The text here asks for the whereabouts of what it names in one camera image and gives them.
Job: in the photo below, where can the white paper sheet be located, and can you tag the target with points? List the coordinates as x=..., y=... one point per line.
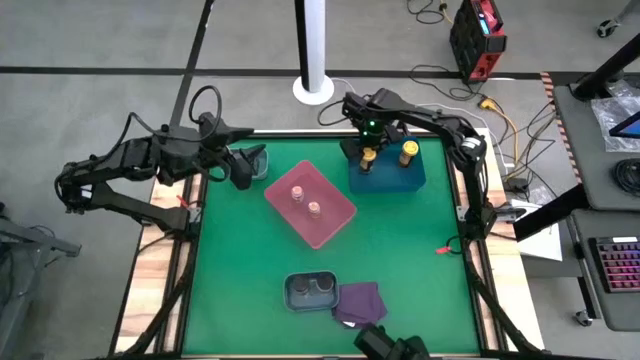
x=542, y=245

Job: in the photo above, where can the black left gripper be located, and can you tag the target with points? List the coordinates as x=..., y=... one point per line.
x=215, y=140

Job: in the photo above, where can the black table-level camera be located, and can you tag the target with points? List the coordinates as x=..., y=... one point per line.
x=385, y=347

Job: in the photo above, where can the purple cloth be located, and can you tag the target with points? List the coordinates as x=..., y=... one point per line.
x=360, y=305

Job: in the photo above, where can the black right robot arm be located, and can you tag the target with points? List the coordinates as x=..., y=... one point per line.
x=450, y=130

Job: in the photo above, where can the small clear plastic container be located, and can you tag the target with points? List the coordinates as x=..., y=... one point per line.
x=262, y=170

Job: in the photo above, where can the grey metal stand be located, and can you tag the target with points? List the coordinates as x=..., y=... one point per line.
x=30, y=240

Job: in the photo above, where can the red tag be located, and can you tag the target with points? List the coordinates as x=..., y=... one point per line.
x=182, y=201
x=442, y=250

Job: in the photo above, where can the backlit keyboard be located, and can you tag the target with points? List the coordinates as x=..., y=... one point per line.
x=620, y=262

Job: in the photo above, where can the yellow-lid dark spice bottle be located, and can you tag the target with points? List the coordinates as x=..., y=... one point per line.
x=409, y=152
x=367, y=161

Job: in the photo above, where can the black aluminium table frame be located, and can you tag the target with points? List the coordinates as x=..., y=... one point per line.
x=190, y=260

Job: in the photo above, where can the small pink spice jar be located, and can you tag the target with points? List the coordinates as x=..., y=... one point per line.
x=297, y=193
x=314, y=208

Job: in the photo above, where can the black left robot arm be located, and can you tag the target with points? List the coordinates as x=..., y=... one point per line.
x=125, y=155

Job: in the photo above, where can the pink plastic tray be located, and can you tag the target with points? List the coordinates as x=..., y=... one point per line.
x=330, y=225

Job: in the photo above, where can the black-lid spice jar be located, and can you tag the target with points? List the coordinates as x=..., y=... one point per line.
x=300, y=284
x=325, y=283

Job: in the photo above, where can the grey-blue plastic bin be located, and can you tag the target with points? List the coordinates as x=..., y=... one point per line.
x=310, y=306

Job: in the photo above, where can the grey keyboard desk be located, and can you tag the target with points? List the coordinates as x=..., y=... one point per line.
x=615, y=310

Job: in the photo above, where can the light wooden side board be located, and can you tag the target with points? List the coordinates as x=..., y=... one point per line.
x=505, y=275
x=150, y=270

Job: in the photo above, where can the teal blue box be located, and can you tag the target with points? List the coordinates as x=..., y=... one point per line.
x=395, y=180

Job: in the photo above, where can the white pole with round base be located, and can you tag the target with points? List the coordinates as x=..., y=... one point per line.
x=315, y=50

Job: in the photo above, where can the blue-screen tablet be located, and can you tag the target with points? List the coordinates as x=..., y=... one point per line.
x=627, y=127

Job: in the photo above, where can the red and black equipment case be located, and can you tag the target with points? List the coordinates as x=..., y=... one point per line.
x=475, y=45

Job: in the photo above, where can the clear plastic bag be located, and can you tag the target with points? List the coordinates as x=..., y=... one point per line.
x=607, y=125

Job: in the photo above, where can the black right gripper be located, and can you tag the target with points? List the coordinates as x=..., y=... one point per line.
x=372, y=117

